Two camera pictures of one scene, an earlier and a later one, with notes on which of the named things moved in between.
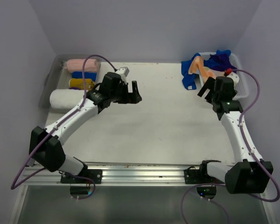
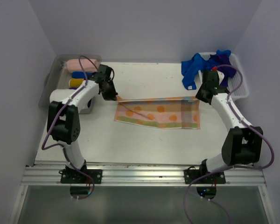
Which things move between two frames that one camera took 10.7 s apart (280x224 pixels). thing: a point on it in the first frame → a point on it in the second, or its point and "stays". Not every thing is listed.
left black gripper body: x=116 y=95 → x=109 y=92
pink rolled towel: x=77 y=65 stays
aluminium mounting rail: x=121 y=174 stays
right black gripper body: x=211 y=96 stays
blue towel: x=189 y=80 stays
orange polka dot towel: x=197 y=66 → x=179 y=112
